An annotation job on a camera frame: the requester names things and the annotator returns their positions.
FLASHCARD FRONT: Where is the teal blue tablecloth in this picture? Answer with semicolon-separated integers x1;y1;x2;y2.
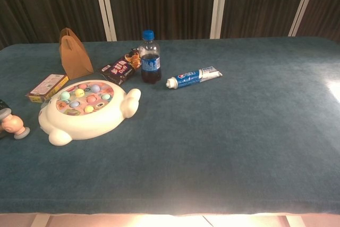
0;36;340;216

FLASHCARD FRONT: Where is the blue white toothpaste tube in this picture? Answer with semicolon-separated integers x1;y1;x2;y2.
165;65;223;90

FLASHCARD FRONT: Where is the cream whack-a-mole toy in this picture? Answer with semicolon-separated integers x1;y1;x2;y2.
38;79;142;147

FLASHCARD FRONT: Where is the orange blue snack packet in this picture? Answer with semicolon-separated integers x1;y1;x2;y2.
124;48;141;71

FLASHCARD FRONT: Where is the white partition frame post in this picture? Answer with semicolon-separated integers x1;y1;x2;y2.
92;0;117;42
209;0;230;39
288;0;321;37

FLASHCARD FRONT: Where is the purple chocolate snack packet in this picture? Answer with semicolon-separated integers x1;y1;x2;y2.
99;53;138;86

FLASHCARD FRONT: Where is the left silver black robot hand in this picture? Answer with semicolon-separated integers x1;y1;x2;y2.
0;99;12;113

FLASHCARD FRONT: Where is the cola bottle blue cap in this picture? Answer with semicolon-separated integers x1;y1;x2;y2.
138;29;162;84

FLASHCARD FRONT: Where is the brown yellow flat carton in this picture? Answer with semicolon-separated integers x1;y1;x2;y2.
25;73;70;104

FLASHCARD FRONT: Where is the brown paper gable box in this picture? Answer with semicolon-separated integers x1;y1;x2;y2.
58;27;95;80

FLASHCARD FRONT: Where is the dark pleated curtain panel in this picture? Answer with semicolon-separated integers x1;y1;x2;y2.
99;0;223;41
296;0;340;38
0;0;107;51
220;0;311;39

